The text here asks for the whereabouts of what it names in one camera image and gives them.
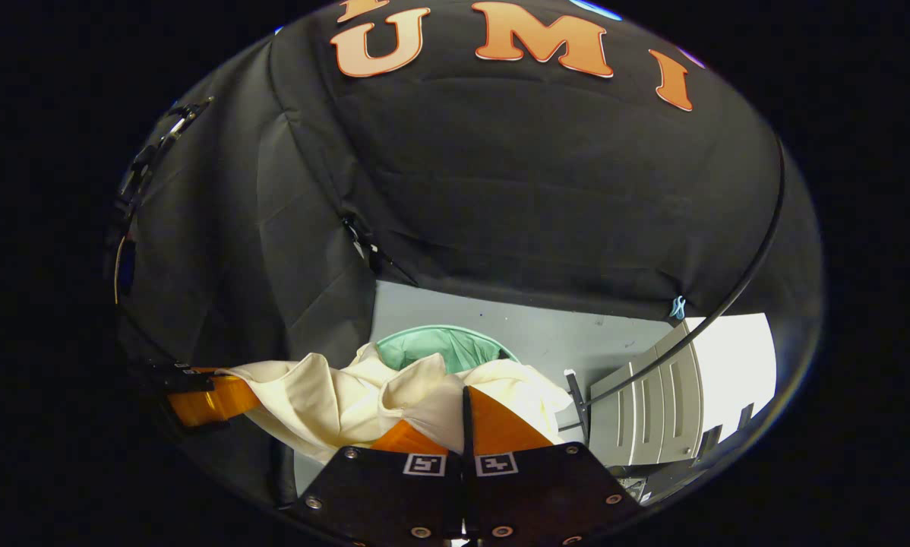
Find black backdrop cloth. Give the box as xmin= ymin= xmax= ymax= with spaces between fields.
xmin=109 ymin=0 xmax=824 ymax=502

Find green laundry hamper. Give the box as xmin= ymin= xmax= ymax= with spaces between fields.
xmin=375 ymin=325 xmax=520 ymax=375

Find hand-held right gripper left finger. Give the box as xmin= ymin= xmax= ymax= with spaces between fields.
xmin=286 ymin=419 xmax=467 ymax=547

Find black clothes rack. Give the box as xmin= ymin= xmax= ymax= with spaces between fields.
xmin=564 ymin=135 xmax=787 ymax=445

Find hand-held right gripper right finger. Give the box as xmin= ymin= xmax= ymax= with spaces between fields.
xmin=461 ymin=385 xmax=646 ymax=547

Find cream jacket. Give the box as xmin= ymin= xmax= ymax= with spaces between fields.
xmin=216 ymin=342 xmax=575 ymax=466

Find grey drawer cabinet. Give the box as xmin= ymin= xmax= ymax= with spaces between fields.
xmin=588 ymin=311 xmax=779 ymax=468

